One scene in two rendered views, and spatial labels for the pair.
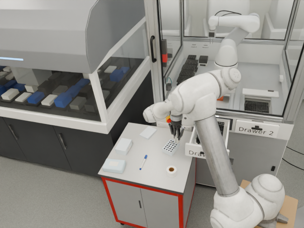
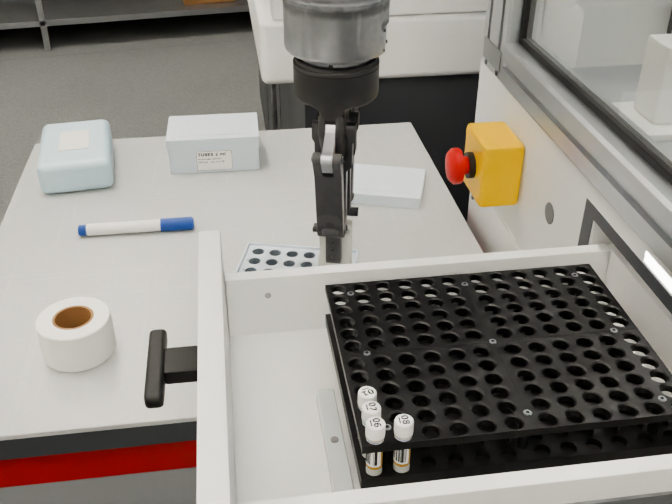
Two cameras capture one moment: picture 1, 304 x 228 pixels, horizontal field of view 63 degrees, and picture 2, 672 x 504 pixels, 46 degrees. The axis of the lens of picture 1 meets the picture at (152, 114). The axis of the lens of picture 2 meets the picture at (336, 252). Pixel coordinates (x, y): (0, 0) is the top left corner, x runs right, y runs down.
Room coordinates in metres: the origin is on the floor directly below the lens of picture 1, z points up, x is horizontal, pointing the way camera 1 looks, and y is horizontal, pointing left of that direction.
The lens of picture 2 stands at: (1.02, -0.75, 1.26)
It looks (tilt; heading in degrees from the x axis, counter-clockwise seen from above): 32 degrees down; 60
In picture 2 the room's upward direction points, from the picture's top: straight up
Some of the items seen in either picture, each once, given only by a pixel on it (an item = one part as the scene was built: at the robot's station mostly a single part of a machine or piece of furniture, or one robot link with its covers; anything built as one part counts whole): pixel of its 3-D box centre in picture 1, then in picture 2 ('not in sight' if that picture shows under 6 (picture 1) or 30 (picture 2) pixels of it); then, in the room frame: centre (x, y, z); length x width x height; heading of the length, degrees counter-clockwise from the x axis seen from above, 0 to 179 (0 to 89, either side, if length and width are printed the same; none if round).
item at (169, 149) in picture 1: (171, 147); (296, 281); (1.33, -0.12, 0.78); 0.12 x 0.08 x 0.04; 142
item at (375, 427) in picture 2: not in sight; (374, 449); (1.22, -0.45, 0.89); 0.01 x 0.01 x 0.05
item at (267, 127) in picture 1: (256, 128); not in sight; (1.34, -0.75, 0.87); 0.29 x 0.02 x 0.11; 68
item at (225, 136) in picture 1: (210, 133); (499, 378); (1.35, -0.42, 0.86); 0.40 x 0.26 x 0.06; 158
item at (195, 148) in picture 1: (206, 152); (217, 396); (1.16, -0.34, 0.87); 0.29 x 0.02 x 0.11; 68
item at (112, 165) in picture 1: (114, 165); (77, 154); (1.21, 0.31, 0.78); 0.15 x 0.10 x 0.04; 74
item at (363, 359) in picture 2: not in sight; (354, 357); (1.25, -0.38, 0.90); 0.18 x 0.02 x 0.01; 68
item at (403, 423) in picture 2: not in sight; (402, 446); (1.24, -0.46, 0.89); 0.01 x 0.01 x 0.05
